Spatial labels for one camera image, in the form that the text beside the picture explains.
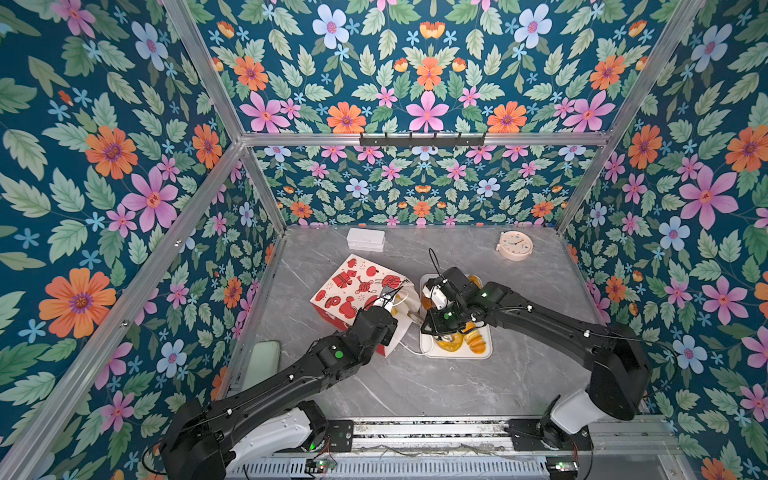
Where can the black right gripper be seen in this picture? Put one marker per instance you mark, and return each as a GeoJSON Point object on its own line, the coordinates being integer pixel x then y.
{"type": "Point", "coordinates": [431, 325]}

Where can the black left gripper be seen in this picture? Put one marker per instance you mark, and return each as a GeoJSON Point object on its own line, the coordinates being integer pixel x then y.
{"type": "Point", "coordinates": [394, 321]}

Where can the glazed yellow donut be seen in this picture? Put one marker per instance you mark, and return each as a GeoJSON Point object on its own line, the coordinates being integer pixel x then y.
{"type": "Point", "coordinates": [450, 343]}

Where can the brown round pastry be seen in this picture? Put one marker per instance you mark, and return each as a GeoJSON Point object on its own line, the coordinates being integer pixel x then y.
{"type": "Point", "coordinates": [426, 302]}

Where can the long twisted bread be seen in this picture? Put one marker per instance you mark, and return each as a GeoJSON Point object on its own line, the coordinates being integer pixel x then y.
{"type": "Point", "coordinates": [475, 279]}

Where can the red white paper bag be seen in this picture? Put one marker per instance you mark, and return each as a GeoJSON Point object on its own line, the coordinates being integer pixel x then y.
{"type": "Point", "coordinates": [349, 288]}

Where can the metal tongs white tips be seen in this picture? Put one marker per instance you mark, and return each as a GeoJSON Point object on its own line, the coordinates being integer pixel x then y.
{"type": "Point", "coordinates": [407, 307]}

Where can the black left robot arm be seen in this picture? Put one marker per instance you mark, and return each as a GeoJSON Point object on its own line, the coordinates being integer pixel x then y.
{"type": "Point", "coordinates": [200, 442]}

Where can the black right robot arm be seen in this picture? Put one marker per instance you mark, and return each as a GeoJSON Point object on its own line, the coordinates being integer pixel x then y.
{"type": "Point", "coordinates": [615, 356]}

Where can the white rectangular tray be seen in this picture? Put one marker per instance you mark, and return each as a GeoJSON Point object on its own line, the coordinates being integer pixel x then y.
{"type": "Point", "coordinates": [429, 349]}

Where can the white plastic box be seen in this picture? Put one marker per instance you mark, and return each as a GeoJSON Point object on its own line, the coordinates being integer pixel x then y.
{"type": "Point", "coordinates": [360, 239]}

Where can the pink alarm clock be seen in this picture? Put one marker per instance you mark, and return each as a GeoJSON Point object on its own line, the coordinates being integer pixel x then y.
{"type": "Point", "coordinates": [515, 246]}

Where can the pale green box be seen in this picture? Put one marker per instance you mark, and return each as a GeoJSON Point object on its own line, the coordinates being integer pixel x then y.
{"type": "Point", "coordinates": [262, 363]}

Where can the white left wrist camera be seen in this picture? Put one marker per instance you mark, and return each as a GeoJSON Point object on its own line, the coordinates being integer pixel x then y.
{"type": "Point", "coordinates": [397, 294]}

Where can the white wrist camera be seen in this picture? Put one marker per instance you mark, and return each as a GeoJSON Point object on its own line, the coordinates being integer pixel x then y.
{"type": "Point", "coordinates": [438, 298]}
{"type": "Point", "coordinates": [397, 294]}

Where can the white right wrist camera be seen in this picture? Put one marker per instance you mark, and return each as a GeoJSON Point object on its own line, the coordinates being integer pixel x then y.
{"type": "Point", "coordinates": [438, 298]}

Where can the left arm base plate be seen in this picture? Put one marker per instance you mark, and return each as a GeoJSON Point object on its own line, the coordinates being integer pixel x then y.
{"type": "Point", "coordinates": [335, 436]}

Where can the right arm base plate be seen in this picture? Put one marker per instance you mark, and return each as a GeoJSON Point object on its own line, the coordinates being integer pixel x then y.
{"type": "Point", "coordinates": [534, 435]}

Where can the black hook rail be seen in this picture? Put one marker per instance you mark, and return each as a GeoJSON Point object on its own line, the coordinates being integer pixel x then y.
{"type": "Point", "coordinates": [438, 140]}

